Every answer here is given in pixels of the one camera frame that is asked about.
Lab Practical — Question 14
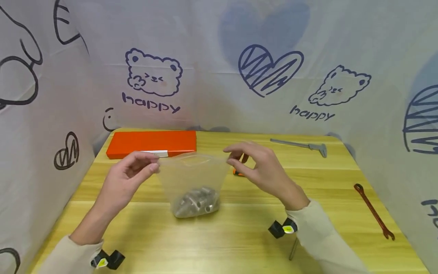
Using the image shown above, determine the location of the person's left hand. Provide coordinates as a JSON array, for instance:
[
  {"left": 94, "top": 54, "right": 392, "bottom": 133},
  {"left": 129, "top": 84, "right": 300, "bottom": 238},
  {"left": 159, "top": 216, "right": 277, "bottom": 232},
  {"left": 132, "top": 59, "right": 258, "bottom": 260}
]
[{"left": 102, "top": 151, "right": 161, "bottom": 218}]

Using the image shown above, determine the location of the person's right hand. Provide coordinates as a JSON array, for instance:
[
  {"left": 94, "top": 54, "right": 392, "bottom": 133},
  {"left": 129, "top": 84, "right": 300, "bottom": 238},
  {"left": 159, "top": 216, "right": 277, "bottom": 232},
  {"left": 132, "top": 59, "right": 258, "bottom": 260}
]
[{"left": 223, "top": 142, "right": 311, "bottom": 210}]

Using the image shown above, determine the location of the clear plastic zip bag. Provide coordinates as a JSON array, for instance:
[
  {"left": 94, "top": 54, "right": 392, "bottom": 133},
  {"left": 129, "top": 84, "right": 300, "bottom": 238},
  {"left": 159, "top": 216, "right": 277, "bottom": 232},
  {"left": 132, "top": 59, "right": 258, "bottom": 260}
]
[{"left": 157, "top": 152, "right": 231, "bottom": 220}]

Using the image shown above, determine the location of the person's left forearm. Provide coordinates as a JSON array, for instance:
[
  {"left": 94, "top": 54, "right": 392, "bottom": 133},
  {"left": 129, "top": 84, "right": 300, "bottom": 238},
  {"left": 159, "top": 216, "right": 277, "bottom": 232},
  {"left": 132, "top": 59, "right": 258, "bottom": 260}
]
[{"left": 36, "top": 198, "right": 124, "bottom": 274}]

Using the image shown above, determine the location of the person's right forearm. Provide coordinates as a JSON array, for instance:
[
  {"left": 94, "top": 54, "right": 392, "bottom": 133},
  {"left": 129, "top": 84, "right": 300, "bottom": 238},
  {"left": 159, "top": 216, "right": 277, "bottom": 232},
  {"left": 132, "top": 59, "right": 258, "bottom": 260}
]
[{"left": 283, "top": 197, "right": 372, "bottom": 274}]

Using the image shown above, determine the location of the flat orange box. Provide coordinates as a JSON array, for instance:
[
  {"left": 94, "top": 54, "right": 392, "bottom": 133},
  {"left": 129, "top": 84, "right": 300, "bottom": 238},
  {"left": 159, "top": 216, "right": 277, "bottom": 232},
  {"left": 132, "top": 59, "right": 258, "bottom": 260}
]
[{"left": 106, "top": 131, "right": 198, "bottom": 160}]

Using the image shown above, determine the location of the pile of metal sleeves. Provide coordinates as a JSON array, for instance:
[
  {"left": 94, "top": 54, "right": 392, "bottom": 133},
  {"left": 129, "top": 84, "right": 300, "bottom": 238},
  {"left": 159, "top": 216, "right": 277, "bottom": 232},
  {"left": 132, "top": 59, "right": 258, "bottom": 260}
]
[{"left": 173, "top": 186, "right": 221, "bottom": 219}]

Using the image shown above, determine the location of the grey metal caliper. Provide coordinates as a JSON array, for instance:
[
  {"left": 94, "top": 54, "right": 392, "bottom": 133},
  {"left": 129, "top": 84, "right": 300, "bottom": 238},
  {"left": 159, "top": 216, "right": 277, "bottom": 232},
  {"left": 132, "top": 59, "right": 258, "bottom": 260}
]
[{"left": 270, "top": 139, "right": 328, "bottom": 158}]

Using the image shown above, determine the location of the black wrist band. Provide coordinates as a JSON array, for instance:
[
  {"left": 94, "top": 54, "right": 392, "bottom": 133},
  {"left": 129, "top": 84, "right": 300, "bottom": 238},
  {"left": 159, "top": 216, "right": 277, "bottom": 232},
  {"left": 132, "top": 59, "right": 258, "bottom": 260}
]
[
  {"left": 268, "top": 218, "right": 298, "bottom": 239},
  {"left": 90, "top": 249, "right": 126, "bottom": 271}
]

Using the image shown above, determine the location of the red open-end wrench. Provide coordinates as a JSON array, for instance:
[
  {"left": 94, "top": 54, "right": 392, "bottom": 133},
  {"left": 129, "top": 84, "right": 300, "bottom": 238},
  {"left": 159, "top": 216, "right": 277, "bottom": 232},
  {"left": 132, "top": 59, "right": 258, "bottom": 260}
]
[{"left": 354, "top": 183, "right": 396, "bottom": 241}]

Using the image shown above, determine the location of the orange black handled tool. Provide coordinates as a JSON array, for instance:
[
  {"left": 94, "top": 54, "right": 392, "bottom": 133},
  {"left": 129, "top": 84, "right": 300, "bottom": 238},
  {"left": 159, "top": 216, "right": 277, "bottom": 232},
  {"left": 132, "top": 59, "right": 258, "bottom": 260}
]
[{"left": 233, "top": 153, "right": 250, "bottom": 177}]

